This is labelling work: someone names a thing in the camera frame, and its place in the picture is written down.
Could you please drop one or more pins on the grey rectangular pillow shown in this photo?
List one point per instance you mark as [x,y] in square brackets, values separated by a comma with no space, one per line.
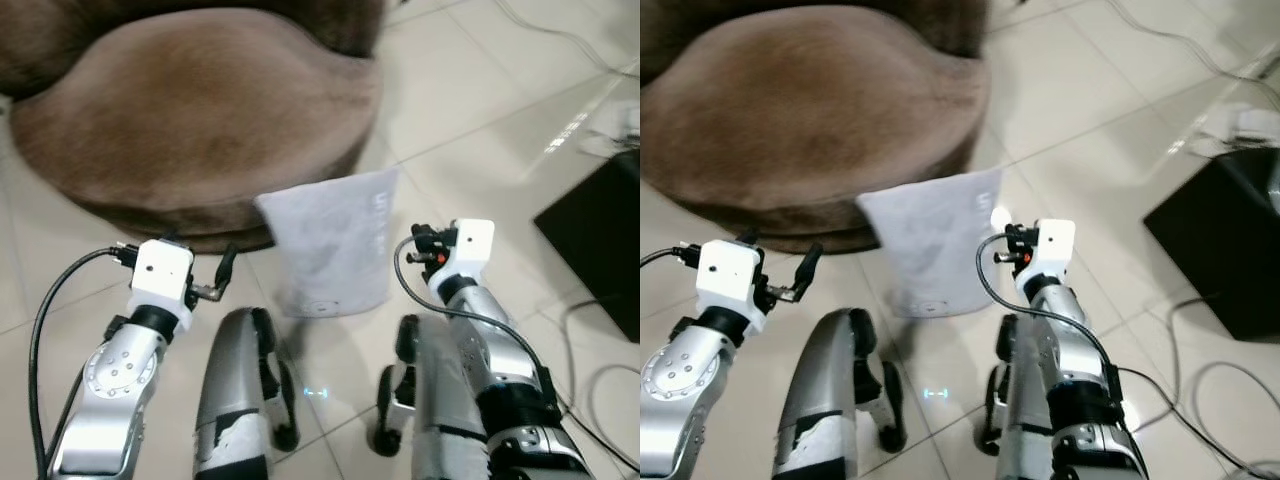
[335,250]
[935,250]

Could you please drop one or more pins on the brown round velvet sofa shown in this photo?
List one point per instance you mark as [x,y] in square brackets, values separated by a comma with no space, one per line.
[810,110]
[190,110]

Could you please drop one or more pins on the silver robot left leg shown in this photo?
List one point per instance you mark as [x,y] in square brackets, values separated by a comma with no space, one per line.
[235,390]
[825,390]

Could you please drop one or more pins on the silver robot leg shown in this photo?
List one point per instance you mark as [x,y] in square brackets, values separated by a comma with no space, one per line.
[440,400]
[1020,410]
[235,390]
[825,390]

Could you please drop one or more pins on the silver robot right leg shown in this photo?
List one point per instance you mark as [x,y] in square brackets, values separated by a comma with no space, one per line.
[1020,410]
[440,400]

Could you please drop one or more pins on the black box ottoman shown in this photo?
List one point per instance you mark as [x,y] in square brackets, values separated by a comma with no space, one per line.
[595,250]
[1215,245]

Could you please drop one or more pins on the crumpled white grey cloth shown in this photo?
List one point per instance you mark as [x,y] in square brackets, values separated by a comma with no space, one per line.
[1245,128]
[615,130]

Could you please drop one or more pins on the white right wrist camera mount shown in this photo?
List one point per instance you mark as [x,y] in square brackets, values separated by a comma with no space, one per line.
[1050,248]
[468,250]

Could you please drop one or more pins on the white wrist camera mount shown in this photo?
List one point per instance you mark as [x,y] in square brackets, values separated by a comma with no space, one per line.
[160,275]
[1050,248]
[468,250]
[730,280]

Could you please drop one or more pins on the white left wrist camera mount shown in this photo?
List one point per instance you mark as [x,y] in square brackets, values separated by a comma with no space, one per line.
[730,280]
[160,275]

